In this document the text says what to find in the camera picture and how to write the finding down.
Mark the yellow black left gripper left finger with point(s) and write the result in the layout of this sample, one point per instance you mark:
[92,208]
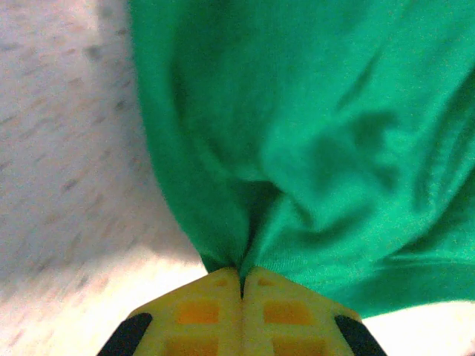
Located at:
[196,319]

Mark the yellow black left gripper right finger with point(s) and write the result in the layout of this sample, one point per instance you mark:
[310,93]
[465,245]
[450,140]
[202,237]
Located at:
[289,319]

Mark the green t-shirt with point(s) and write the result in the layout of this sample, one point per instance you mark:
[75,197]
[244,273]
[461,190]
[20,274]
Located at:
[297,111]

